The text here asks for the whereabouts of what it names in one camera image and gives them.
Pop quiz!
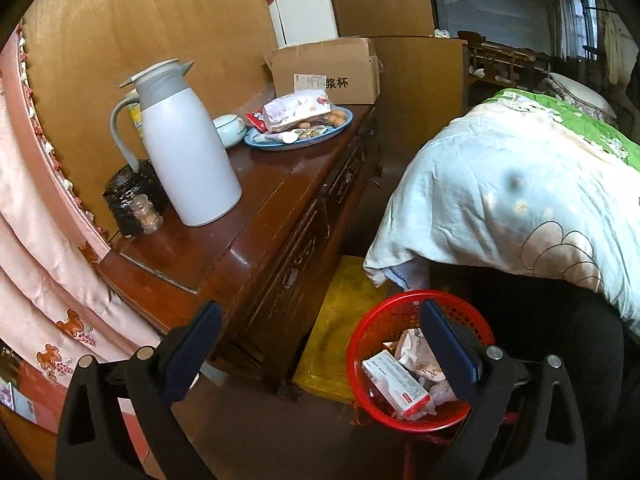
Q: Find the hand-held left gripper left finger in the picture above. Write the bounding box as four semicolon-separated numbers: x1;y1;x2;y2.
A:
55;301;223;480

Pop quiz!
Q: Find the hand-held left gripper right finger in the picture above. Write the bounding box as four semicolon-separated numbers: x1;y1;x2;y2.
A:
419;299;587;480

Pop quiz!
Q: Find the white red medicine box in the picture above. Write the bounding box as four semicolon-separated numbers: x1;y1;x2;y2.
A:
360;349;434;417

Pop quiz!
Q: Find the red plastic basket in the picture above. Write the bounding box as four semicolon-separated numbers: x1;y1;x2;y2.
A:
345;289;497;434

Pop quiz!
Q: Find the crumpled white tissue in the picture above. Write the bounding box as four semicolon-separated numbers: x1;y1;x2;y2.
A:
429;379;460;405

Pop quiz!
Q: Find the yellow floor mat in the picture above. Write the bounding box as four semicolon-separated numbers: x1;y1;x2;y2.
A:
292;254;402;404

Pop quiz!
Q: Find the small glass jar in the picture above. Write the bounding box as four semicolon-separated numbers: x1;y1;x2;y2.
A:
130;193;165;235

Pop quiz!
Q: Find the dark wooden sideboard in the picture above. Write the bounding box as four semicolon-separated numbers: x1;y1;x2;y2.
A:
94;102;384;402

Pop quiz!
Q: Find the black foil packet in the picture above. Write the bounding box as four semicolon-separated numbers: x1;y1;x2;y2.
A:
102;158;169;238

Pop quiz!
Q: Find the cartoon printed blanket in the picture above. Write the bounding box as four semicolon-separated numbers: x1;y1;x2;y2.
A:
362;88;640;337

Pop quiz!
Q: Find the pink curtain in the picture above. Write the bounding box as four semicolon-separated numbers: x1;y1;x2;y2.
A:
0;24;167;437

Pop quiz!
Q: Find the white thermos jug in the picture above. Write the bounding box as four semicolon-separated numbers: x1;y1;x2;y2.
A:
109;58;245;228

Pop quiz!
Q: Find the white lidded bowl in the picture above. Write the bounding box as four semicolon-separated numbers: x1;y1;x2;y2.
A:
212;113;247;150

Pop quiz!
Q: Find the blue oval plate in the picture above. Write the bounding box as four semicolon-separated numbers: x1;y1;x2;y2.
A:
243;105;354;152

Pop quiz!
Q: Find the white yellow cup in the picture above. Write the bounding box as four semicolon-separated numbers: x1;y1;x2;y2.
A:
124;90;146;147

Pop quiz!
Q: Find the pink white snack bag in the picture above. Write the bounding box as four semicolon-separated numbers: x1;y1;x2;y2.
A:
262;88;334;135

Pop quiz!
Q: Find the white pillow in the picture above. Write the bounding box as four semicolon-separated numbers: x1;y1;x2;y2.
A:
547;72;619;122

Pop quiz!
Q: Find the brown cardboard box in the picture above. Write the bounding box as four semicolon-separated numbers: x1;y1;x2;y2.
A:
263;36;384;106

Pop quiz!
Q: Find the wooden wardrobe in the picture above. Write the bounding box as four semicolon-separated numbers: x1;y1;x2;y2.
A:
22;0;282;242

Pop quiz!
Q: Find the beige coat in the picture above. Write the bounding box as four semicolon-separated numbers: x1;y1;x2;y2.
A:
602;9;627;87

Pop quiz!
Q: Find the window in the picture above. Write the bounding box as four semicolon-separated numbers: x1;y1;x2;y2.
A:
559;0;602;62

